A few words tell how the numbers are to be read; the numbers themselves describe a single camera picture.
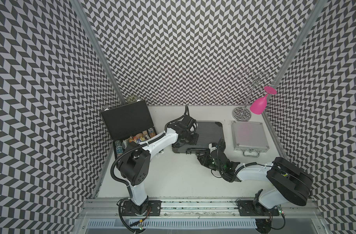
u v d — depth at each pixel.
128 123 1.00
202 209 0.75
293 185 0.44
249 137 1.02
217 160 0.65
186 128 0.69
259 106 0.87
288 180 0.44
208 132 0.94
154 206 0.72
